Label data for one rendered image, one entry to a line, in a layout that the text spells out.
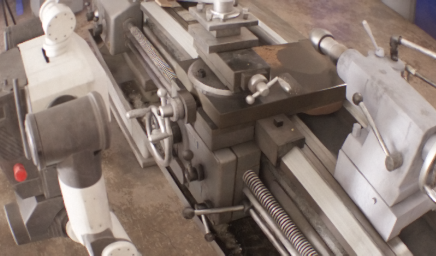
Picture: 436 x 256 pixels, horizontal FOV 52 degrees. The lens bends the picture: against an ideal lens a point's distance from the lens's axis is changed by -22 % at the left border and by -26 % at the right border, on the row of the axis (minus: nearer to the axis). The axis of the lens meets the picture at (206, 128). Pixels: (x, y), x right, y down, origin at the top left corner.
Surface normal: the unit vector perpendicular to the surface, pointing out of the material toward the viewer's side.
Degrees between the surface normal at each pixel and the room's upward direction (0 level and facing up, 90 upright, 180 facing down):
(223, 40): 0
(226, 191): 90
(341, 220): 36
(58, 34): 90
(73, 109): 19
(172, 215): 0
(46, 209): 90
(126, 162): 0
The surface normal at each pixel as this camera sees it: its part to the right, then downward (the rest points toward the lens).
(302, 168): -0.51, -0.51
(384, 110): -0.90, 0.12
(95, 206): 0.47, 0.53
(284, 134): 0.02, -0.80
